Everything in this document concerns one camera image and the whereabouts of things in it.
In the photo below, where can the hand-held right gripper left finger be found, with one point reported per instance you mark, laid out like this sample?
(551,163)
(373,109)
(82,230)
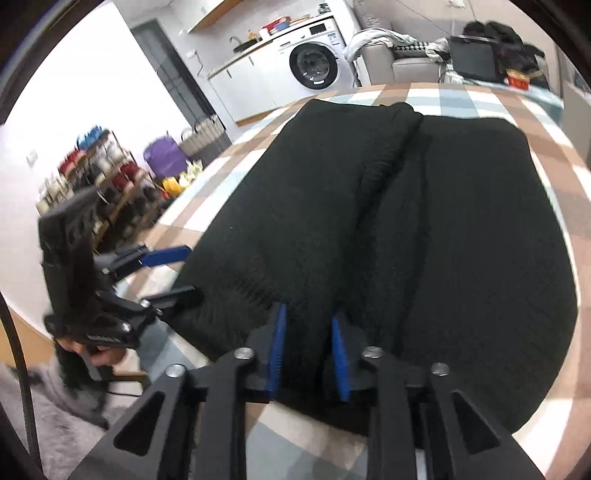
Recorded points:
(277,350)

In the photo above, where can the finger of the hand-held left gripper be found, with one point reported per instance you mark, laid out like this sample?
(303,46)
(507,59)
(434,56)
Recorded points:
(180,295)
(166,254)

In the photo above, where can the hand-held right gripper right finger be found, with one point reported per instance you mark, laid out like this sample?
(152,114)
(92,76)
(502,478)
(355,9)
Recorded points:
(339,360)

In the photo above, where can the black knit sweater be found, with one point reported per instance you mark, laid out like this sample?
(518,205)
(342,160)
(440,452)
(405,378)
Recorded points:
(438,230)

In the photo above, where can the pile of black clothes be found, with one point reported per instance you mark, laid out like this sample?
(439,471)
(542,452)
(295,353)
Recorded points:
(512,41)

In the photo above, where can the person's left hand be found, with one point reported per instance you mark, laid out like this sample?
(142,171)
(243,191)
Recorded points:
(101,356)

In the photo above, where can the yellow flowers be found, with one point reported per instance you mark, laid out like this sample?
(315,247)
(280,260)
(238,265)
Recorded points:
(178,182)

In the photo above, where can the wooden shelf rack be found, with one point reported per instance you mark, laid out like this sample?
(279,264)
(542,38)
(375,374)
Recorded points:
(115,184)

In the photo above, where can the purple bag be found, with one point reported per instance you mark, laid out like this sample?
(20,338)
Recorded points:
(164,159)

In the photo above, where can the grey wicker basket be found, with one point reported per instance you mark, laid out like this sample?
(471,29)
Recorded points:
(203,143)

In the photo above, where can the grey fluffy rug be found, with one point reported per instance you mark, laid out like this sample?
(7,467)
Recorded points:
(55,429)

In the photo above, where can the black framed glass door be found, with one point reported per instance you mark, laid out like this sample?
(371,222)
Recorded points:
(171,69)

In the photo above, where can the white kitchen counter cabinet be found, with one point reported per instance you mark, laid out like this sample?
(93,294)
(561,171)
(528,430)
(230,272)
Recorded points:
(249,87)

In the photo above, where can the white washing machine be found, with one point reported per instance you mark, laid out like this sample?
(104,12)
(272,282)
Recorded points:
(323,41)

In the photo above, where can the grey white clothing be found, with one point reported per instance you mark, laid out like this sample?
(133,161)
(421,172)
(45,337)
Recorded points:
(369,41)

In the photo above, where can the beige sofa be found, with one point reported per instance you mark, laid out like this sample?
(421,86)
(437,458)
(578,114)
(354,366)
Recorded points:
(411,69)

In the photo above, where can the black white checked pillow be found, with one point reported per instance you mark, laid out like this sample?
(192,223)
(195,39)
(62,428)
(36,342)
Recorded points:
(415,48)

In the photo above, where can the red bowl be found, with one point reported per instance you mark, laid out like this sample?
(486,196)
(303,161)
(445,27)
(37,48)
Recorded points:
(517,82)

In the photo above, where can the white wall cabinets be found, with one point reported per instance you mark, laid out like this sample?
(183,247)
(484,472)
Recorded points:
(207,14)

